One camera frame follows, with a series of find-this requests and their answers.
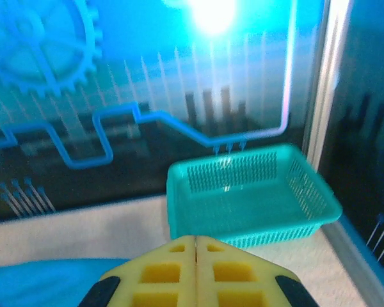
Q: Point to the aluminium frame post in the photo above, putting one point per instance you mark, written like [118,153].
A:
[326,80]

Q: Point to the blue t-shirt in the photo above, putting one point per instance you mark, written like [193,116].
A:
[44,281]

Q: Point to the teal plastic mesh basket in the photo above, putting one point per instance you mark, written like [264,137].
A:
[243,204]

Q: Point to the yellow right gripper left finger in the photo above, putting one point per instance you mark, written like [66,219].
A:
[166,272]

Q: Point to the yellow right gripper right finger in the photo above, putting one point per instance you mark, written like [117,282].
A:
[230,272]

